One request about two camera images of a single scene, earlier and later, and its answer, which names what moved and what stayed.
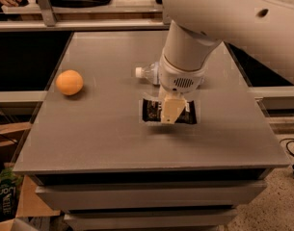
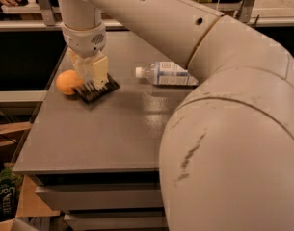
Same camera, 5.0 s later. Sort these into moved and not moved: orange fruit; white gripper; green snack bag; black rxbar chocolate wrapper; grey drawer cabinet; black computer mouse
Moved: black rxbar chocolate wrapper; white gripper
Not moved: green snack bag; orange fruit; grey drawer cabinet; black computer mouse
